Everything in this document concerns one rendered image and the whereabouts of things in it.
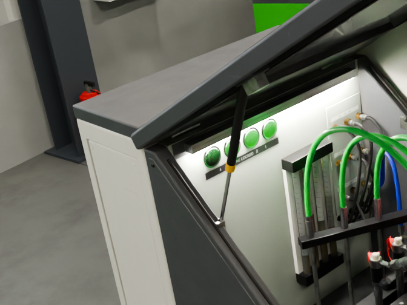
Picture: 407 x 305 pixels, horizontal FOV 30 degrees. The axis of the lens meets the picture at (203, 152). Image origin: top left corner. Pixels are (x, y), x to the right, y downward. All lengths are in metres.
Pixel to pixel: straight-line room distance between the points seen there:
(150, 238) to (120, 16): 4.44
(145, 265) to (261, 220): 0.30
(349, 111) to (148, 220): 0.62
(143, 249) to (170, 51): 4.76
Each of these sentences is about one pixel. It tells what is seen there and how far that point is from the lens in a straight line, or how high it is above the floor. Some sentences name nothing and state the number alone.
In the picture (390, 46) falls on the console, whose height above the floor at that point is 1.48.
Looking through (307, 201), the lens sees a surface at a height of 1.20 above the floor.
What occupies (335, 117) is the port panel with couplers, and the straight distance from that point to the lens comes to 1.97.
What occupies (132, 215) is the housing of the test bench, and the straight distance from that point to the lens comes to 1.80.
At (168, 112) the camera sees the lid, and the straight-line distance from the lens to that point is 1.46.
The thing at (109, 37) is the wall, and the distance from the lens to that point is 6.05.
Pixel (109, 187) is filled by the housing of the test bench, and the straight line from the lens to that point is 1.84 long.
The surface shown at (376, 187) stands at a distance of 1.90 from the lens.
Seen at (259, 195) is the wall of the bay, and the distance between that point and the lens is 1.84.
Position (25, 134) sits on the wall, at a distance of 5.69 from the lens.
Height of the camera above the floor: 2.07
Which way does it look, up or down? 23 degrees down
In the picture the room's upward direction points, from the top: 10 degrees counter-clockwise
